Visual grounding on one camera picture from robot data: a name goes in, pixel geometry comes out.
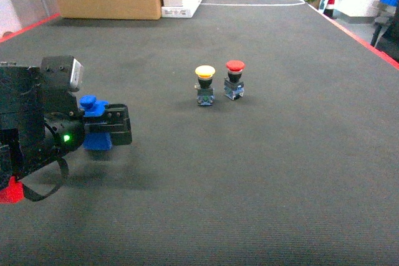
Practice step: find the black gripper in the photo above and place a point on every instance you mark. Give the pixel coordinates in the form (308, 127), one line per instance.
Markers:
(40, 118)

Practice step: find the white flat box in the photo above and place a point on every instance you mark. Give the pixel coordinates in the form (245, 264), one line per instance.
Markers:
(186, 11)

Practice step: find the conveyor red side rail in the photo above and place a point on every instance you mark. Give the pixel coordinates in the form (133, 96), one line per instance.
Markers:
(328, 43)

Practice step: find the yellow mushroom push button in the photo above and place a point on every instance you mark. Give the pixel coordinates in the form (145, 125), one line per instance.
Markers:
(205, 92)

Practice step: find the blue block part with knob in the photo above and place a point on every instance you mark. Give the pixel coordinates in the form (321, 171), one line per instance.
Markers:
(93, 109)

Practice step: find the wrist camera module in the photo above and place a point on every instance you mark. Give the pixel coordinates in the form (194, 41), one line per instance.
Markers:
(76, 76)

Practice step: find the red mushroom push button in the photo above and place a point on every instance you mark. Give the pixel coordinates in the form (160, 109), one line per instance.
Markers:
(233, 85)

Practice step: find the red white traffic cone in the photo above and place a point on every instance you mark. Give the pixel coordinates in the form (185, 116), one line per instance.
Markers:
(329, 8)

